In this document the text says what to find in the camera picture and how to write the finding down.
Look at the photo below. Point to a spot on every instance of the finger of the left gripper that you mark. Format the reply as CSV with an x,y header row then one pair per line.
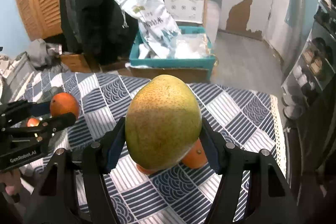
x,y
14,112
48,126

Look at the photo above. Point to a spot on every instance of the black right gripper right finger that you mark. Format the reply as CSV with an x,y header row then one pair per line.
x,y
269,197

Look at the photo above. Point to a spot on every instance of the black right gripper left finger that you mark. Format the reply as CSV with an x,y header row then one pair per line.
x,y
72,188

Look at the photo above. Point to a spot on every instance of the green yellow mango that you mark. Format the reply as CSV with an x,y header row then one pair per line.
x,y
162,123

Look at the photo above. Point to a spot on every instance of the person's hand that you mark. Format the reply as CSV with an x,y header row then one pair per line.
x,y
12,181

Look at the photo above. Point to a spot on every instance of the clear glass bowl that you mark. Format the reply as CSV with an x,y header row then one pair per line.
x,y
55,138

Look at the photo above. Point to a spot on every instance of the smaller red apple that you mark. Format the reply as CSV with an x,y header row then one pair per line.
x,y
33,122

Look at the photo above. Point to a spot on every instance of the grey storage bag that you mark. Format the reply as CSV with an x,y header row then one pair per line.
x,y
20,71

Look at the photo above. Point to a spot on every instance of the wooden drawer box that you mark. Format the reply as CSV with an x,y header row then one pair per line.
x,y
76,63

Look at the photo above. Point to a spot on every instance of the grey crumpled clothing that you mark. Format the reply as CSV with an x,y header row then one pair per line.
x,y
43,55

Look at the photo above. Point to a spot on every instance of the large orange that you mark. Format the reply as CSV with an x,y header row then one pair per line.
x,y
196,157

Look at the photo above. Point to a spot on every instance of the blue white patterned tablecloth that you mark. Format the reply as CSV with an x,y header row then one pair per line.
x,y
247,118

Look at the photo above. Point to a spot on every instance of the small tangerine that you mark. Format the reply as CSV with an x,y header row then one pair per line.
x,y
145,171

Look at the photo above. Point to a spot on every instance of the dark hanging jacket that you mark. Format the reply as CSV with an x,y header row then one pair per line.
x,y
98,29

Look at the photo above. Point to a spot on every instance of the white printed rice bag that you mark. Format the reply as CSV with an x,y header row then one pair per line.
x,y
156,25

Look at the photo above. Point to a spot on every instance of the shoe rack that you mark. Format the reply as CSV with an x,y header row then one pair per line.
x,y
315,65

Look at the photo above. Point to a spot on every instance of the clear plastic bag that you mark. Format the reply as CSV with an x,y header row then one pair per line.
x,y
190,46

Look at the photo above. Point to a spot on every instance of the teal plastic tray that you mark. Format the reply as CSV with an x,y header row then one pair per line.
x,y
141,57

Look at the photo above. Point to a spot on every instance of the white patterned storage box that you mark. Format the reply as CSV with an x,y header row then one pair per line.
x,y
187,11

